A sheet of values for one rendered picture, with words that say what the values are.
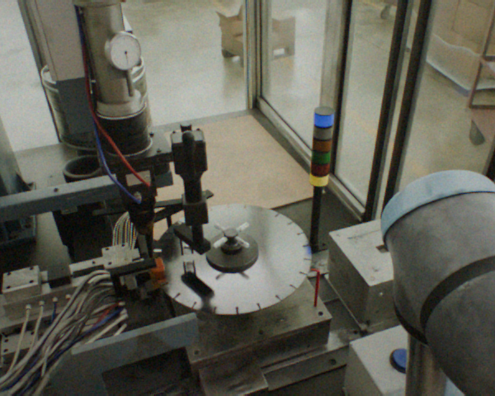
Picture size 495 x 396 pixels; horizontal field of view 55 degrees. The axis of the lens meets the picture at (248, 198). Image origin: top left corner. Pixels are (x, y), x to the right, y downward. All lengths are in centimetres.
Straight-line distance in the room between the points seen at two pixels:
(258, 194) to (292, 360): 61
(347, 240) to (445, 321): 75
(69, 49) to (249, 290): 52
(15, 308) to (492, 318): 98
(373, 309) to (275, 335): 24
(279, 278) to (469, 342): 61
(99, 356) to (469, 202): 62
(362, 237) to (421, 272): 73
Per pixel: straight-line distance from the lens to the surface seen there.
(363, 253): 109
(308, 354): 106
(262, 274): 95
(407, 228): 44
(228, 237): 95
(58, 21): 76
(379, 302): 108
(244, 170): 160
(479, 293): 37
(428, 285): 40
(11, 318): 118
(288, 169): 160
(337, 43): 135
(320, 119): 106
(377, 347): 92
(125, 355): 85
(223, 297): 91
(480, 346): 36
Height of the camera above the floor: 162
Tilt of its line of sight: 36 degrees down
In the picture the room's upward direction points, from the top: 2 degrees counter-clockwise
